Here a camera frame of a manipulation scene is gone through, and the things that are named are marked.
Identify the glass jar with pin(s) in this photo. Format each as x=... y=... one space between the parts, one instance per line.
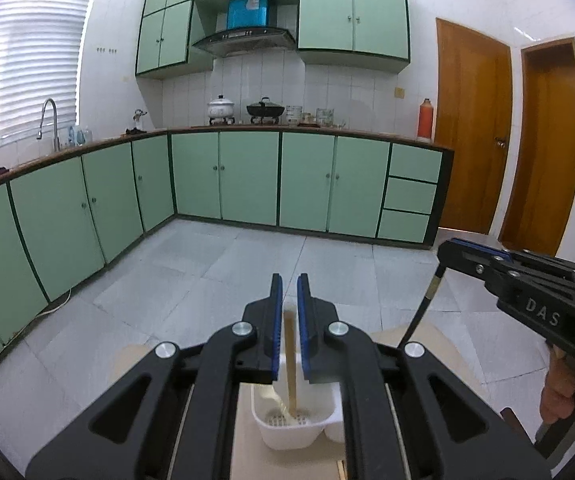
x=325 y=116
x=293 y=115

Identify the white window blinds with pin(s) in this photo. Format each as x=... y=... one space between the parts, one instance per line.
x=22 y=60

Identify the plain wooden door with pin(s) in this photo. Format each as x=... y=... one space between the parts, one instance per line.
x=542 y=150

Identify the white lidded pot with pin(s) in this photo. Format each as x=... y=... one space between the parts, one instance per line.
x=221 y=107

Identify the person's right hand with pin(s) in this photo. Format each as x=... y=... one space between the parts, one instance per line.
x=560 y=390

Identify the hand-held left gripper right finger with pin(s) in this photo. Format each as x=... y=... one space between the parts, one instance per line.
x=303 y=332

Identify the green upper kitchen cabinets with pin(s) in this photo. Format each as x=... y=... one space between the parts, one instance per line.
x=327 y=10

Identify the chrome kitchen faucet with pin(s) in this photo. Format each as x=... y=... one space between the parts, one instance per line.
x=49 y=110

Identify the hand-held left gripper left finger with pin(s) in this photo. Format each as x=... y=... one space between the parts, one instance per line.
x=277 y=327

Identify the green kitchen cabinets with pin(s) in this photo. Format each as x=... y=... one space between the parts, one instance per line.
x=247 y=180
x=327 y=10

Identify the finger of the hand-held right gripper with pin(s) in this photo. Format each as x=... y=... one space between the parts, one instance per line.
x=467 y=247
x=512 y=272

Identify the green cabinet drawer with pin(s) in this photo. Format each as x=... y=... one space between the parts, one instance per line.
x=404 y=225
x=416 y=162
x=410 y=195

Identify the orange thermos flask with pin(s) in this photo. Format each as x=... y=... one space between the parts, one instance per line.
x=425 y=120

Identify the black chopstick with gold band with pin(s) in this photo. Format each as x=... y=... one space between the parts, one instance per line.
x=425 y=305

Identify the gas stove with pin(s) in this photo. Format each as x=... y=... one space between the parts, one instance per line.
x=247 y=121

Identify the dish soap bottles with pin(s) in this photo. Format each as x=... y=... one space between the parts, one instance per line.
x=79 y=136

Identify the green lower kitchen cabinets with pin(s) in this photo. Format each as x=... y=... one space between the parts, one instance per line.
x=247 y=180

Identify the black range hood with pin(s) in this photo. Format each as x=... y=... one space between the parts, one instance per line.
x=242 y=40

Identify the white plastic utensil holder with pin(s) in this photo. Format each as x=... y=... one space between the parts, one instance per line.
x=287 y=432

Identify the black wok with lid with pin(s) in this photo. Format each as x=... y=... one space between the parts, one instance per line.
x=266 y=108

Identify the blue box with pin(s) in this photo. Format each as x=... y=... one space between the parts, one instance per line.
x=250 y=11

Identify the light wooden chopstick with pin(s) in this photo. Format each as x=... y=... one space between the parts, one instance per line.
x=291 y=360

